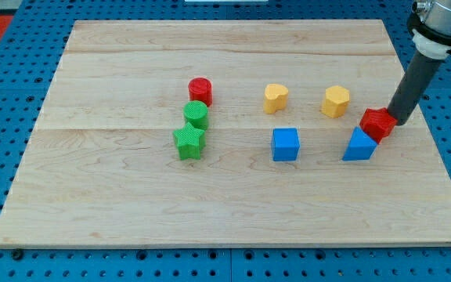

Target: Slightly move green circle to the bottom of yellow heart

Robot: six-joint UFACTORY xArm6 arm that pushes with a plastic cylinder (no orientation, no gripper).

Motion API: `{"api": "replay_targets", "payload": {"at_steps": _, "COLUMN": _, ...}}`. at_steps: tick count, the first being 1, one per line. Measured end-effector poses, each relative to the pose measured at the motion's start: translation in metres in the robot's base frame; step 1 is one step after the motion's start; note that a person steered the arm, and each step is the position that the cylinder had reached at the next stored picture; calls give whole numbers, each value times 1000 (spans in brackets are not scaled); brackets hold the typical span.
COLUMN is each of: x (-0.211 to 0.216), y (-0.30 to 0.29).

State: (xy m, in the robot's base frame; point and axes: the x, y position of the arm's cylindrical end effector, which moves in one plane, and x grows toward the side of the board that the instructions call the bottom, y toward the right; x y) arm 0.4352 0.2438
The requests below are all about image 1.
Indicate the yellow heart block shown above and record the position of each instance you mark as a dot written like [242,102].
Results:
[275,98]

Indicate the green star block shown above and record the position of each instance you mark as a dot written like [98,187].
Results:
[189,141]

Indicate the green cylinder block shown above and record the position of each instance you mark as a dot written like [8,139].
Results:
[196,113]

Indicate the red cylinder block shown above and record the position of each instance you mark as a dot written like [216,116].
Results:
[200,89]

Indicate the blue cube block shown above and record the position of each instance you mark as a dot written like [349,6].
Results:
[285,144]

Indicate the wooden board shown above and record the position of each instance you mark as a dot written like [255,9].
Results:
[101,170]

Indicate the yellow hexagon block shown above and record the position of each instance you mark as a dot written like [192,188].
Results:
[335,102]

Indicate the blue triangle block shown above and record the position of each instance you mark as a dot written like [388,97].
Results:
[360,146]

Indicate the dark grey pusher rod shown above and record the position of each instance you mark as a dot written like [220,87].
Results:
[415,80]

